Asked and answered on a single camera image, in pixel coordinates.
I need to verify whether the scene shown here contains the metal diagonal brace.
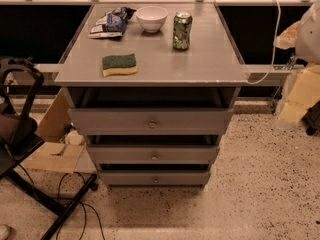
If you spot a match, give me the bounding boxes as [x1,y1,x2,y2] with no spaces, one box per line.
[268,54,297,113]

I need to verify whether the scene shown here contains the black floor cable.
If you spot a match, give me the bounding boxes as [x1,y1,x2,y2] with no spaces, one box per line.
[54,171,107,240]

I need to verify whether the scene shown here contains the white bowl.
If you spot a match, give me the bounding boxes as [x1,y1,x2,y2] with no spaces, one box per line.
[135,6,168,33]

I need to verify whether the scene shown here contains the green yellow sponge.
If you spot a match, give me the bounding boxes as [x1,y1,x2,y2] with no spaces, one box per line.
[102,54,138,77]

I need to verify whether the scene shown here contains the white round container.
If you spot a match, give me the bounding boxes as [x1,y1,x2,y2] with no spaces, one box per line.
[65,130,84,145]

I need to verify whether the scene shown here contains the grey drawer cabinet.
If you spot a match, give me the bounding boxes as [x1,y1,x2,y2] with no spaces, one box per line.
[55,3,246,174]

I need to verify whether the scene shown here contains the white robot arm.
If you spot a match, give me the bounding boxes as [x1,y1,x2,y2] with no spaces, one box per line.
[274,0,320,125]

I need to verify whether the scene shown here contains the grey drawer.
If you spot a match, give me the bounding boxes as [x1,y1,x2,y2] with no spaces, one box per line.
[87,145,219,164]
[99,171,211,186]
[68,108,233,135]

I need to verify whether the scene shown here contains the grey middle drawer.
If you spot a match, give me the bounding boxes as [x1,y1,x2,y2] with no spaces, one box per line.
[87,145,219,164]

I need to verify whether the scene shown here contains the black cart at right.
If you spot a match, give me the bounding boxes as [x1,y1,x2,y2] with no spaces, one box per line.
[304,101,320,135]

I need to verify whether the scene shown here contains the grey top drawer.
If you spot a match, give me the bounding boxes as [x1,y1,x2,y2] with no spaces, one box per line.
[68,108,233,135]

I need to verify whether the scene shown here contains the white cable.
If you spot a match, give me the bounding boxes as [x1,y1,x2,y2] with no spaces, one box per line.
[245,0,282,86]

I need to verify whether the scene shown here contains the green soda can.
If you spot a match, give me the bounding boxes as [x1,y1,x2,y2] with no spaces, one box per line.
[173,11,193,50]

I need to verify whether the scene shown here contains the blue white snack bag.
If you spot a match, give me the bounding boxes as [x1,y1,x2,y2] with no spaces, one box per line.
[89,7,136,39]

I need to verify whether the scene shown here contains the grey bottom drawer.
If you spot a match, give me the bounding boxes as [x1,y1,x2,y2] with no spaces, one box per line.
[99,171,211,186]

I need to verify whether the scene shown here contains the brown cardboard sheet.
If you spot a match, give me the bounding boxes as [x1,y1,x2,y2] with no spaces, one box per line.
[23,90,85,173]

